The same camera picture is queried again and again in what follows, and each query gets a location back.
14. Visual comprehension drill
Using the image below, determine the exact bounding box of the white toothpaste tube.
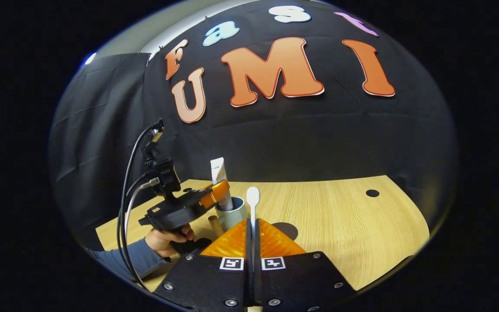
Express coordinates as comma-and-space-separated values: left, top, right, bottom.
210, 157, 234, 212

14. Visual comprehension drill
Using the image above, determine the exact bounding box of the black backdrop cloth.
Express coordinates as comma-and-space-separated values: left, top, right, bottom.
48, 0, 460, 250

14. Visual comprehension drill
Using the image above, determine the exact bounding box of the blue grey cup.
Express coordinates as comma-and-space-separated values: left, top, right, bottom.
215, 196, 249, 232

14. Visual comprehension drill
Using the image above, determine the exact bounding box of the small wooden cylinder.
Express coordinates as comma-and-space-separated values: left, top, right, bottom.
207, 215, 225, 238

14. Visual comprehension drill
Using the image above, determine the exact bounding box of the white toothbrush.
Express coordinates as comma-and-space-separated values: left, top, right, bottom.
246, 187, 261, 260

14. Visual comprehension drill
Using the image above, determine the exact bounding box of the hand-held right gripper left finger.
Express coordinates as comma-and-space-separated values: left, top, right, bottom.
153, 218, 253, 312

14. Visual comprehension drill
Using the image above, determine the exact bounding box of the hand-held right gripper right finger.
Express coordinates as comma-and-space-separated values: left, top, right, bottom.
254, 218, 357, 312

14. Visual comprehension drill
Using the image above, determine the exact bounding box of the grey cable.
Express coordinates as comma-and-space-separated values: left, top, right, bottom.
124, 179, 160, 243

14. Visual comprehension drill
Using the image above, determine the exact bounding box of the dark brown round coaster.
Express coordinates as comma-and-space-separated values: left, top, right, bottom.
271, 222, 299, 241

